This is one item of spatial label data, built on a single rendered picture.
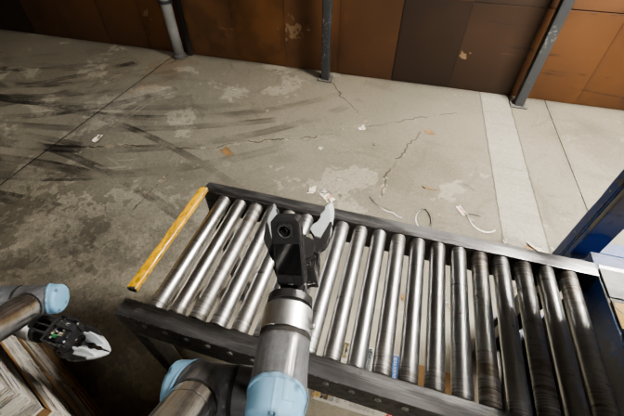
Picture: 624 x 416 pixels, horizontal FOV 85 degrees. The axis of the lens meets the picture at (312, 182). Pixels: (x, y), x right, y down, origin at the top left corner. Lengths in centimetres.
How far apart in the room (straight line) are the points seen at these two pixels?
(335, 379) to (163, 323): 48
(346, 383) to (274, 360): 48
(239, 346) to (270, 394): 52
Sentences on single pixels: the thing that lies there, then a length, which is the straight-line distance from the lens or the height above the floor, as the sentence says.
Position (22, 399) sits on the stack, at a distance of 125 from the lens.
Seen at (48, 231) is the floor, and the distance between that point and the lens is 274.
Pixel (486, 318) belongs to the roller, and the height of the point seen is 80.
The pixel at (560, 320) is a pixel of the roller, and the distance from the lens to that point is 122.
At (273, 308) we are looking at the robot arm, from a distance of 53.
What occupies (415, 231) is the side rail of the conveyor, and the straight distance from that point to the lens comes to 122.
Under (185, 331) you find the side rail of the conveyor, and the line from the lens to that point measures 106.
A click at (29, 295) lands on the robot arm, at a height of 95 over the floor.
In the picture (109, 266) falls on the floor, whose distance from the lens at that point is 235.
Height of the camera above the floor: 172
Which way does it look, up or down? 44 degrees down
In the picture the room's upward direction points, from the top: straight up
